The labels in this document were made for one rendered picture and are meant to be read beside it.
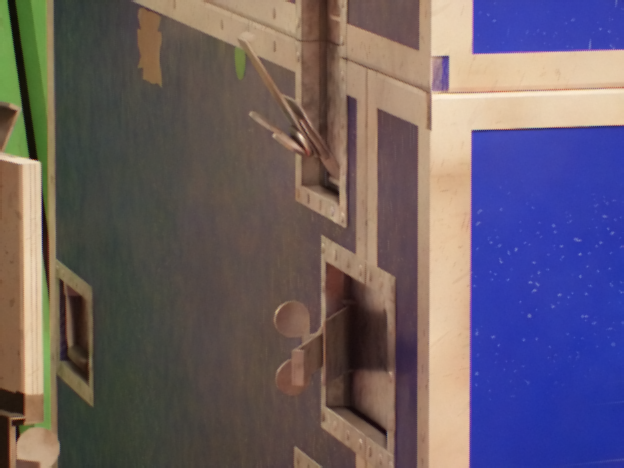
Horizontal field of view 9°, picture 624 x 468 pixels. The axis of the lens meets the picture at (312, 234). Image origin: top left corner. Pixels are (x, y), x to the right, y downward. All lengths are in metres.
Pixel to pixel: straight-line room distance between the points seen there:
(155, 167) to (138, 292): 0.13
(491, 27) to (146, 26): 0.77
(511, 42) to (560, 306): 0.16
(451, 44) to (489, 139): 0.06
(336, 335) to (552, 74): 0.28
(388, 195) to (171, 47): 0.59
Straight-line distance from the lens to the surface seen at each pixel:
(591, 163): 2.44
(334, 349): 2.60
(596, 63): 2.43
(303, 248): 2.70
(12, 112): 2.22
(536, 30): 2.41
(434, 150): 2.40
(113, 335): 3.31
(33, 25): 5.04
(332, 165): 2.64
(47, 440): 2.19
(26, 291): 2.12
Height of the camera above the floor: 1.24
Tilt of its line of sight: 9 degrees down
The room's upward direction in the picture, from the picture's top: straight up
